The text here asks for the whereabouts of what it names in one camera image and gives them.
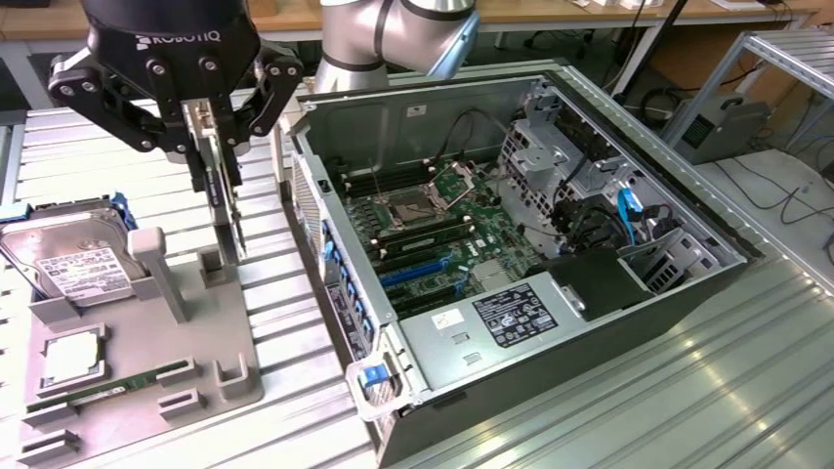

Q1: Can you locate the black plastic cover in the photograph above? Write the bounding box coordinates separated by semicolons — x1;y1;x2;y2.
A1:
525;248;657;322

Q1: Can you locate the grey plastic parts rack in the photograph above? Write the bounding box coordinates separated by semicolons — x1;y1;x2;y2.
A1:
13;227;266;465

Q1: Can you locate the blue flat wire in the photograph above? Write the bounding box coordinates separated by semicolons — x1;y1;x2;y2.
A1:
616;188;646;245

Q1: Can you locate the long wooden desk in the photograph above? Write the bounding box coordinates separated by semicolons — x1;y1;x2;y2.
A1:
0;0;816;50

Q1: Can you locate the aluminium slat frame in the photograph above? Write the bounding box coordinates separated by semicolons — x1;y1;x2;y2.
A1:
677;29;834;150

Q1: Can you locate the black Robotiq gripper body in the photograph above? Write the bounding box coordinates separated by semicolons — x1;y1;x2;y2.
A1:
82;0;262;107

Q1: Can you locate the black slanted pole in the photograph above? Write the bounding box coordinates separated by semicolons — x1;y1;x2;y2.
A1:
616;0;691;99

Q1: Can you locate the silver CPU chip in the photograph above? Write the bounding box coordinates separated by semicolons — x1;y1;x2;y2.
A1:
42;334;106;382

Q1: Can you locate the green motherboard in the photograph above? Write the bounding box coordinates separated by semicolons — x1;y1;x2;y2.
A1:
338;160;569;319

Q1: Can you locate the CPU socket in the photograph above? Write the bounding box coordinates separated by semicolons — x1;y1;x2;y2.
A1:
384;190;452;231

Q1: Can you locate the silver hard disk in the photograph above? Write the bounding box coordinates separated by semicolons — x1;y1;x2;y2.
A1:
0;207;149;309

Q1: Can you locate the bare green RAM stick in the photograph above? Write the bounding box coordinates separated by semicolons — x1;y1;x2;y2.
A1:
26;361;189;406

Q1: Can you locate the black fitted RAM stick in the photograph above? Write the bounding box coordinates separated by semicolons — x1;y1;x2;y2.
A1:
376;228;474;256

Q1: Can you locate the black wire bundle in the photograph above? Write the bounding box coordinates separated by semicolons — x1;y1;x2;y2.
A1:
552;192;629;256

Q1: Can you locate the black graphics card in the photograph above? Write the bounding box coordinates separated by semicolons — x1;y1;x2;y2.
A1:
181;97;252;261

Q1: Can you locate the perforated metal drive cage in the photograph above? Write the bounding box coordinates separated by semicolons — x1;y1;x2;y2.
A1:
498;119;632;245

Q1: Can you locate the grey tower computer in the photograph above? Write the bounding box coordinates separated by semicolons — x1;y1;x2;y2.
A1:
663;95;777;166

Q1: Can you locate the grey power supply unit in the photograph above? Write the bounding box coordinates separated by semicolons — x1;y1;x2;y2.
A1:
397;271;592;395

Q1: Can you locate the metal socket cover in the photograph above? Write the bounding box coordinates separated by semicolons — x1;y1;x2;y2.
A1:
422;163;481;204

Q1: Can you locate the blue disk carrier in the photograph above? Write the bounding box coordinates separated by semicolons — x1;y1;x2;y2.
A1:
0;192;142;234

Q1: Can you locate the black looped wire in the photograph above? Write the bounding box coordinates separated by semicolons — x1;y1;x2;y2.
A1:
440;109;512;163

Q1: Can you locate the blue expansion slot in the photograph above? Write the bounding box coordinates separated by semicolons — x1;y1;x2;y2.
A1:
380;258;453;290

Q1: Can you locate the silver disk bay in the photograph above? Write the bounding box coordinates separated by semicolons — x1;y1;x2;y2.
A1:
617;228;725;294

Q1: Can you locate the open black PC case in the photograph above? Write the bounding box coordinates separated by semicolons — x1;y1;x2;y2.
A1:
266;67;768;468

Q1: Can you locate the black cable on white table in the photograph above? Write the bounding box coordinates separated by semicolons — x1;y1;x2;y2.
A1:
713;160;834;227

